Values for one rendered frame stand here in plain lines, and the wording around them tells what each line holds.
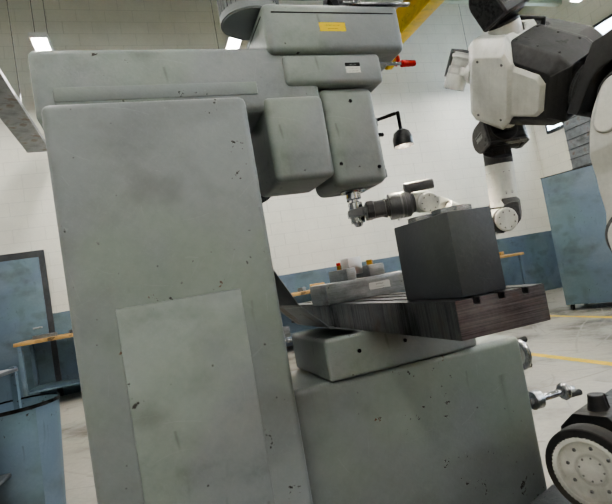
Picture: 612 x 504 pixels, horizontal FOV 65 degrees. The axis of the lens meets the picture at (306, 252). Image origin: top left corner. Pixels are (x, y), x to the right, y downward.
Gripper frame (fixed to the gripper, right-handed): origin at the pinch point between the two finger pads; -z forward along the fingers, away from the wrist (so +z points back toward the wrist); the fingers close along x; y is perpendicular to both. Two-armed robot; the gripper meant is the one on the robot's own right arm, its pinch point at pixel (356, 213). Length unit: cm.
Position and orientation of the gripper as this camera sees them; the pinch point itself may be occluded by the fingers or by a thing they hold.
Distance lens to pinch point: 163.0
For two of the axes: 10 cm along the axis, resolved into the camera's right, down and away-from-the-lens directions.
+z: 9.8, -1.8, -0.4
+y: 1.8, 9.8, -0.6
